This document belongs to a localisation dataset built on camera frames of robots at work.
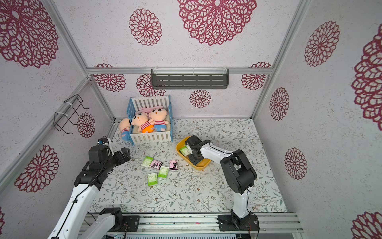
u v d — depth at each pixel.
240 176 0.49
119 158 0.69
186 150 0.97
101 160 0.51
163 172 0.90
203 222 0.76
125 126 1.05
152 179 0.87
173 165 0.92
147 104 1.11
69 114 0.78
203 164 0.94
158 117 1.03
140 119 1.02
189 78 0.92
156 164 0.92
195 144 0.76
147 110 1.11
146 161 0.95
